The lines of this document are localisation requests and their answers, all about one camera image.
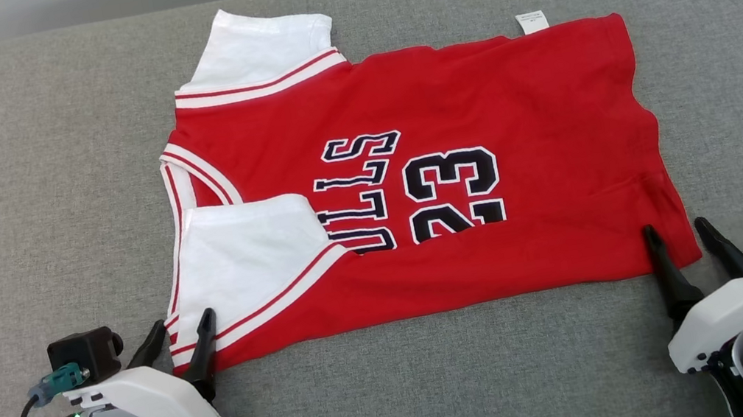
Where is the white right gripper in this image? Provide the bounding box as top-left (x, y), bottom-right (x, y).
top-left (641, 210), bottom-right (743, 379)

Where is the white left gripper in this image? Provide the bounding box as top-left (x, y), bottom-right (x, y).
top-left (56, 307), bottom-right (232, 417)

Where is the red basketball jersey number 23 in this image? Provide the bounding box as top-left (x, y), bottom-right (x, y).
top-left (117, 0), bottom-right (710, 379)

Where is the grey fabric sofa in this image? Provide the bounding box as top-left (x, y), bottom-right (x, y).
top-left (0, 0), bottom-right (743, 417)

